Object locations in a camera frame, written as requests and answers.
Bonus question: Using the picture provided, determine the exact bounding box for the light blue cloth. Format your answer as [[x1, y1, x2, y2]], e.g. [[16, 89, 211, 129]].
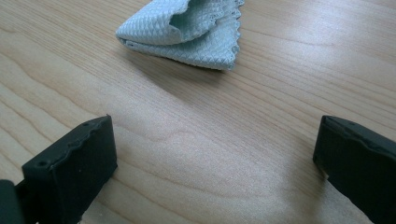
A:
[[115, 0, 246, 71]]

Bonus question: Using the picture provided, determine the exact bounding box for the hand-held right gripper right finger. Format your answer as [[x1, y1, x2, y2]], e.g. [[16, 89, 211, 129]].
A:
[[312, 115, 396, 224]]

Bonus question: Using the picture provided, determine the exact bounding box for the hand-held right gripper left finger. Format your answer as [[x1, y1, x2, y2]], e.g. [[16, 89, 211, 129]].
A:
[[15, 114, 119, 224]]

